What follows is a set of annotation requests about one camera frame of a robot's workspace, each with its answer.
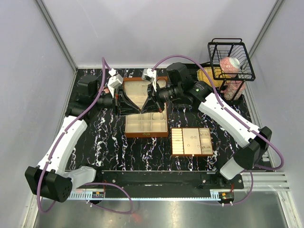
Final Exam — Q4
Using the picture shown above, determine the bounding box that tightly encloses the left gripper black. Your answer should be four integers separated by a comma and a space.
93, 86, 141, 117

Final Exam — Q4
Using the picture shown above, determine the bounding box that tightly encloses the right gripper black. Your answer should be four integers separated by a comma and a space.
141, 82, 182, 114

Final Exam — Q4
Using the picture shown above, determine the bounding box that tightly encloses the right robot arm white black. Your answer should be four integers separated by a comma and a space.
141, 62, 272, 188

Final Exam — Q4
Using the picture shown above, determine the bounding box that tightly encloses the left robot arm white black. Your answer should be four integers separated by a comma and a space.
25, 74, 140, 202

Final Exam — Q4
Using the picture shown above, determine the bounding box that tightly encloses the brown open jewelry box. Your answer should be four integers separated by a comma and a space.
123, 77, 168, 138

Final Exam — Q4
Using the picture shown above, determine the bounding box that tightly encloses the brown flat jewelry tray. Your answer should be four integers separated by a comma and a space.
171, 128, 213, 156

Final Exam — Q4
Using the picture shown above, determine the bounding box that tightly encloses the black flat drain tray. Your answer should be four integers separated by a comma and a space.
171, 62, 244, 110

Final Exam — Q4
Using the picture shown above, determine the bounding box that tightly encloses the yellow woven plate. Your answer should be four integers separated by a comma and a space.
196, 66, 231, 84

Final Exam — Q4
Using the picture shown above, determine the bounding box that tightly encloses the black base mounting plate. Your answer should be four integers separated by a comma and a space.
80, 171, 244, 199

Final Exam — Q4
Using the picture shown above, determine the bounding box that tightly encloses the pink patterned cup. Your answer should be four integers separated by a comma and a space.
224, 81, 246, 100

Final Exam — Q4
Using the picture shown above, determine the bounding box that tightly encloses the pink patterned bowl in rack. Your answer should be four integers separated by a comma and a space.
219, 57, 240, 73

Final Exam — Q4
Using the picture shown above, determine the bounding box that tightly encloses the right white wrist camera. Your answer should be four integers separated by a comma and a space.
141, 68, 157, 91

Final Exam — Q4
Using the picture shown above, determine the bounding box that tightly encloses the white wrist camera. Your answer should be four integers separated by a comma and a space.
108, 68, 123, 97
141, 68, 157, 91

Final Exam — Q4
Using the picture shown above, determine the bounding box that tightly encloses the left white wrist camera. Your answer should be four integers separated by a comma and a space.
108, 68, 123, 97

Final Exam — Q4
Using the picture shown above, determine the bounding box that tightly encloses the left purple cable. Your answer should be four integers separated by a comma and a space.
38, 57, 133, 214

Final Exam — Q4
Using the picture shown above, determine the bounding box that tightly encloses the purple cable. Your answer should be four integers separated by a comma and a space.
38, 57, 133, 214
152, 55, 285, 206

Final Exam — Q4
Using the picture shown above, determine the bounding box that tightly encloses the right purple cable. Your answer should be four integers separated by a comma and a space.
152, 55, 285, 206

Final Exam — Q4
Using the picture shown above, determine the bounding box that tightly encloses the black wire dish rack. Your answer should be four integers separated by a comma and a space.
208, 38, 256, 81

